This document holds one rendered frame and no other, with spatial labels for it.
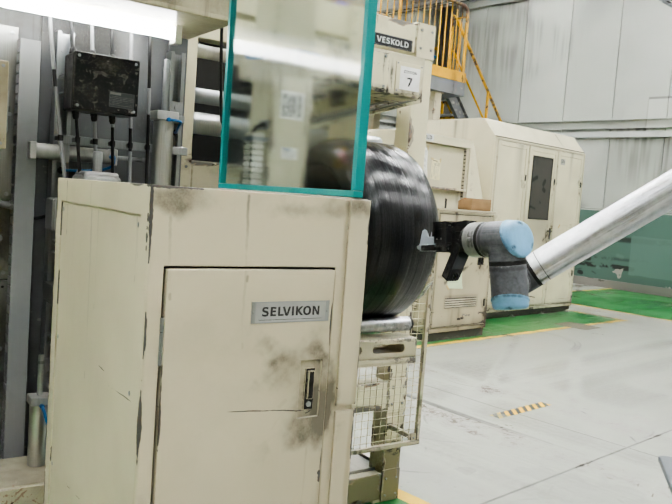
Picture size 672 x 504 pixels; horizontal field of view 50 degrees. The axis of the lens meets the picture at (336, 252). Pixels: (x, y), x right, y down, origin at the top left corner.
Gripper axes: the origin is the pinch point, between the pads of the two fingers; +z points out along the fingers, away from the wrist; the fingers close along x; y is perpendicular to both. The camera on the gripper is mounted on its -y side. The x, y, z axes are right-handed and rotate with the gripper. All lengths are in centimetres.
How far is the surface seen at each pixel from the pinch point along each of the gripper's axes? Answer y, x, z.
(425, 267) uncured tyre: -5.0, -4.3, 2.9
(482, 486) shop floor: -105, -112, 85
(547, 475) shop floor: -105, -152, 81
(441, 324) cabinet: -56, -335, 356
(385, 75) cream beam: 61, -18, 40
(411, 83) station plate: 60, -30, 40
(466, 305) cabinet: -39, -371, 359
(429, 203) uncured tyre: 13.3, -4.4, 1.6
